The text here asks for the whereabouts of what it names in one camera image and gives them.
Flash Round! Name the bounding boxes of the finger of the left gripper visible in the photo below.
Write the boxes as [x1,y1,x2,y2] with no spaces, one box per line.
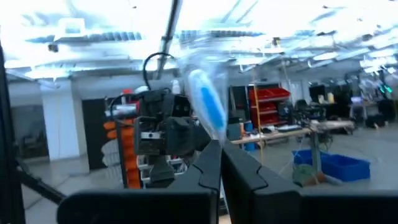
[147,155,175,188]

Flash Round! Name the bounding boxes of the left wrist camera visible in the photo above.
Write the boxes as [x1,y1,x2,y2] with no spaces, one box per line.
[140,130,163,140]

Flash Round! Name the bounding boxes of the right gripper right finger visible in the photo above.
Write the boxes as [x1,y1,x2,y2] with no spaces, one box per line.
[221,141,398,224]

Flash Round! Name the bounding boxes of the orange and black rack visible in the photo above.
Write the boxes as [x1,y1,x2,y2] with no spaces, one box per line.
[104,119,142,190]

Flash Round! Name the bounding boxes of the blue plastic bin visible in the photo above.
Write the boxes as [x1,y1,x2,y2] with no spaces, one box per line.
[292,149,371,184]

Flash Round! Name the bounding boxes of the blue toothbrush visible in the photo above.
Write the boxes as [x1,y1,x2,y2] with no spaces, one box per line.
[178,46,231,147]

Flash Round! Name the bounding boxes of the red storage bins shelf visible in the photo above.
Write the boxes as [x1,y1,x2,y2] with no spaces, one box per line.
[248,86,292,127]

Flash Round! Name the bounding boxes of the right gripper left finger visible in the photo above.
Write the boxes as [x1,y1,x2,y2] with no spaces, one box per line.
[57,139,223,224]

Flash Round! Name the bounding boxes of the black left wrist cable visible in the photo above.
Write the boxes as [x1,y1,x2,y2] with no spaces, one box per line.
[142,52,175,93]

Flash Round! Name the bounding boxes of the wooden workbench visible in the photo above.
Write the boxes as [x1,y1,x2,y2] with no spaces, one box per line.
[231,119,356,147]

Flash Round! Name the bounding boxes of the green and orange bundle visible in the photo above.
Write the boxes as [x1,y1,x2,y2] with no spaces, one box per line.
[292,164,327,188]

